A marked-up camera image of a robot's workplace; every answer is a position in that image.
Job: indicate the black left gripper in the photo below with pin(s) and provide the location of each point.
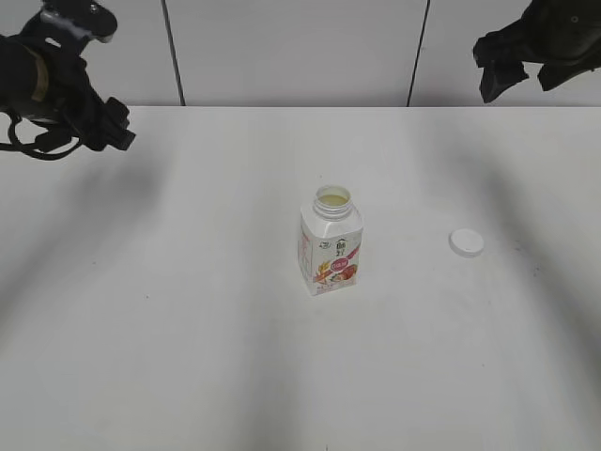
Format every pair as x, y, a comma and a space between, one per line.
54, 90

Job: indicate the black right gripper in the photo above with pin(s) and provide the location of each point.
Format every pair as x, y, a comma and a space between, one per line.
561, 35

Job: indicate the white screw cap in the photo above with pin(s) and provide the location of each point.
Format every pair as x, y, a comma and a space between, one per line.
466, 242

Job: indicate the white square drink bottle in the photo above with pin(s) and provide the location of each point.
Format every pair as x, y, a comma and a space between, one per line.
330, 239

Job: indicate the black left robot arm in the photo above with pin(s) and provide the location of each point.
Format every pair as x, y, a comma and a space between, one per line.
22, 134

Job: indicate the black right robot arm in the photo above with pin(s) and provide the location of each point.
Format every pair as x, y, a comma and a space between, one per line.
562, 37

